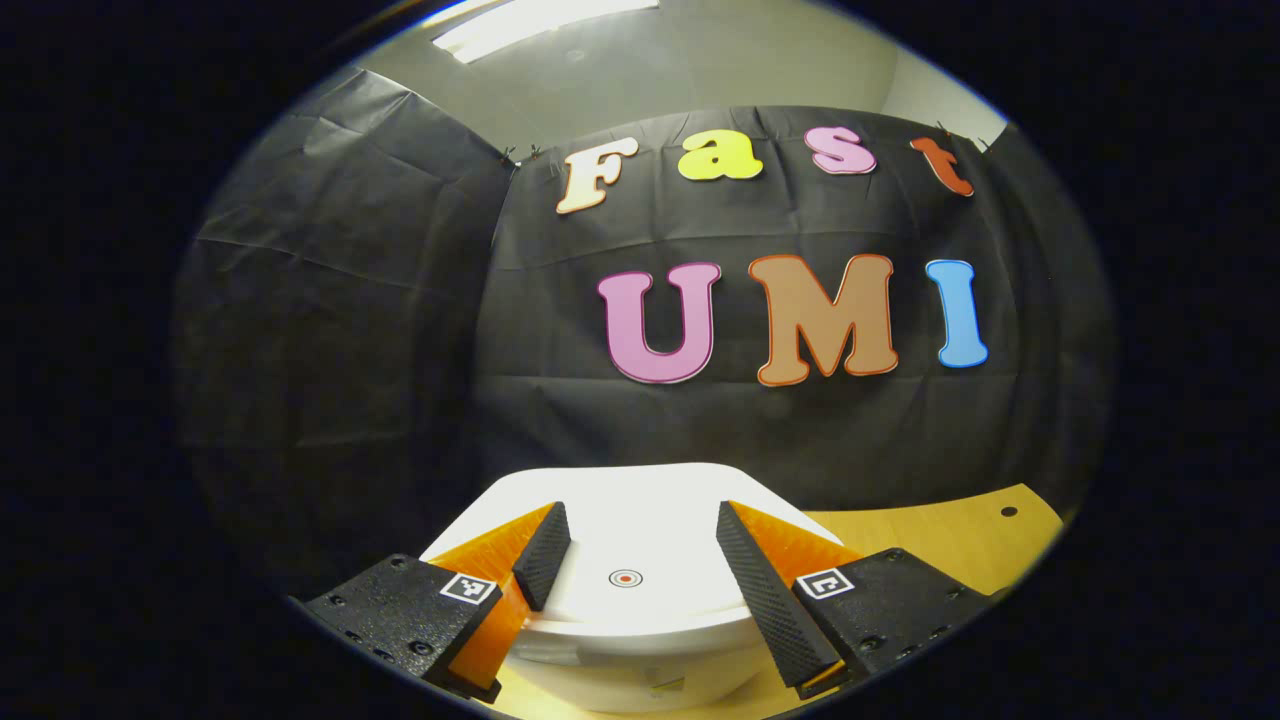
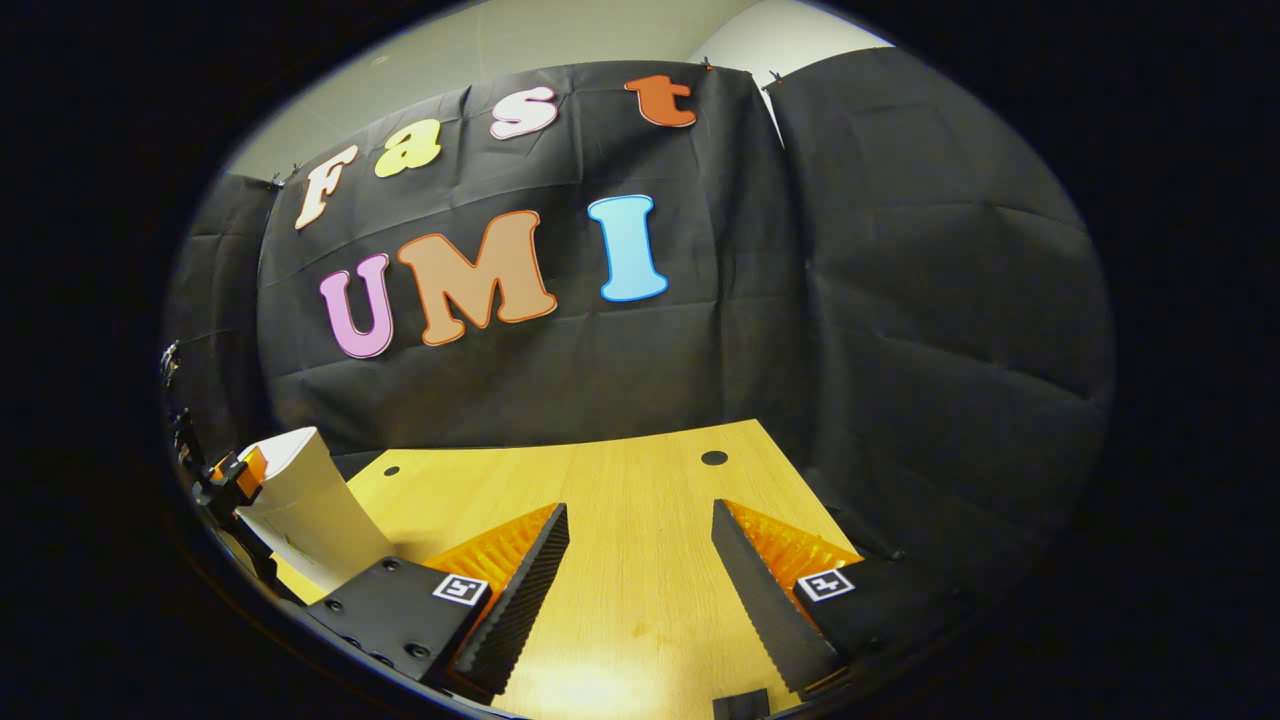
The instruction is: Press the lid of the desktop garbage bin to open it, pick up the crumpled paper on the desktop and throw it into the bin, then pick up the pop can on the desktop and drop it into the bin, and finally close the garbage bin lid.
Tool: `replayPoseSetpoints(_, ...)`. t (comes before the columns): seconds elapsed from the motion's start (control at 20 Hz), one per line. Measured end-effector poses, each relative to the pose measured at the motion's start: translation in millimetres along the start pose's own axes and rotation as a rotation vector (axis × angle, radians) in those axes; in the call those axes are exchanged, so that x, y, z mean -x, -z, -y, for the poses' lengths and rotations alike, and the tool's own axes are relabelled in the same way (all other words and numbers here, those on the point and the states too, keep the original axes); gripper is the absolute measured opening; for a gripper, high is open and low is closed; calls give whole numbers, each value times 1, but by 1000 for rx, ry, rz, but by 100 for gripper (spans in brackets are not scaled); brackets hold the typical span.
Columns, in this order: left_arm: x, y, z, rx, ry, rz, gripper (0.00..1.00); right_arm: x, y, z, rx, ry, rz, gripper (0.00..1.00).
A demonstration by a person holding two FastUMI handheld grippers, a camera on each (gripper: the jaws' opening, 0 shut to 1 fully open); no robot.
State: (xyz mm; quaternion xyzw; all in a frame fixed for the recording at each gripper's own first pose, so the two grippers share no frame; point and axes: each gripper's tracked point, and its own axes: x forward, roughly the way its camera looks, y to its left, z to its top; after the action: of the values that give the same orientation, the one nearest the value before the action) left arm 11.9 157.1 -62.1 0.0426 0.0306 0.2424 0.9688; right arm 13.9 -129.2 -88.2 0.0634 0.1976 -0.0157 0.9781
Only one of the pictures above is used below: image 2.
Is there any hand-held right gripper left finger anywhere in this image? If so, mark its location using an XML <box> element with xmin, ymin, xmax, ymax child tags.
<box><xmin>305</xmin><ymin>503</ymin><xmax>571</xmax><ymax>703</ymax></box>

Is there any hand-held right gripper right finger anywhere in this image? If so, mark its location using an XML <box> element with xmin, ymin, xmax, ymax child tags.
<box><xmin>712</xmin><ymin>498</ymin><xmax>963</xmax><ymax>698</ymax></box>

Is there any white desktop garbage bin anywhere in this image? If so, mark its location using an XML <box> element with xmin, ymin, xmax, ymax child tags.
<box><xmin>235</xmin><ymin>427</ymin><xmax>398</xmax><ymax>594</ymax></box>

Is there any wooden desktop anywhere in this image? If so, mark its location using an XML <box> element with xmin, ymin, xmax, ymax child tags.
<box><xmin>270</xmin><ymin>420</ymin><xmax>866</xmax><ymax>720</ymax></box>

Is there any black backdrop cloth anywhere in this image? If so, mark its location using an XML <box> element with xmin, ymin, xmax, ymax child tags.
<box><xmin>160</xmin><ymin>48</ymin><xmax>1116</xmax><ymax>641</ymax></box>

